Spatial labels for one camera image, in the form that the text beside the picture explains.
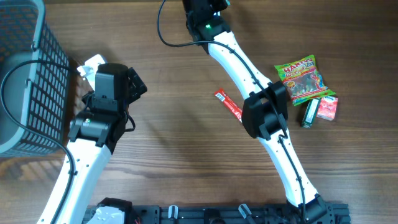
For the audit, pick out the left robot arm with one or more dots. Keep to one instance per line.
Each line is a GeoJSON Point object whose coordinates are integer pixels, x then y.
{"type": "Point", "coordinates": [93, 135]}

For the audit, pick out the green candy bag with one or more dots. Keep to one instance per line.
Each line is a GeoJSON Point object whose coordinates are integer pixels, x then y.
{"type": "Point", "coordinates": [303, 80]}

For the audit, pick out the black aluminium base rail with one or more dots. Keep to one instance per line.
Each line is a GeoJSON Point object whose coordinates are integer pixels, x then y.
{"type": "Point", "coordinates": [267, 214]}

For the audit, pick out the red snack bar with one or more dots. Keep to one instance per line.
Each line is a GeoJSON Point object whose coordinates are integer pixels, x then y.
{"type": "Point", "coordinates": [229, 103]}

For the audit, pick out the small orange white packet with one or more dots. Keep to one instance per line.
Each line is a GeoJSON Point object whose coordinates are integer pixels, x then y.
{"type": "Point", "coordinates": [327, 108]}

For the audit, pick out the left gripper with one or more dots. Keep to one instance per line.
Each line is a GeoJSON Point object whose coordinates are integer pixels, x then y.
{"type": "Point", "coordinates": [134, 93]}

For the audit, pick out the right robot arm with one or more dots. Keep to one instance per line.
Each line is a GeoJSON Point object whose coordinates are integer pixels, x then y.
{"type": "Point", "coordinates": [264, 114]}

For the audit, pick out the grey plastic shopping basket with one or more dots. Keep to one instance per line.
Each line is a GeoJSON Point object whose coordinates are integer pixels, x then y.
{"type": "Point", "coordinates": [36, 89]}

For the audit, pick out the green white boxed item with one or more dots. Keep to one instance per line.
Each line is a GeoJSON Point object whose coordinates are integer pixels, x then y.
{"type": "Point", "coordinates": [310, 113]}

